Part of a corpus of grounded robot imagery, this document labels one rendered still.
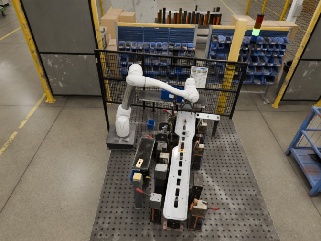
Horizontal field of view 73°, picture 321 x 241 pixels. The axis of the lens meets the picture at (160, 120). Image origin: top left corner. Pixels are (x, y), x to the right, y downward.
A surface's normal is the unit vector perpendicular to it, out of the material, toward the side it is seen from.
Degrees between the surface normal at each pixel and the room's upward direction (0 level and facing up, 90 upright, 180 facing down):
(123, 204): 0
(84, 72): 93
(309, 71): 91
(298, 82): 90
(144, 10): 90
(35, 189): 0
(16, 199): 0
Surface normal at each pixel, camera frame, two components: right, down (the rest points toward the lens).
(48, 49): -0.03, 0.63
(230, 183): 0.03, -0.77
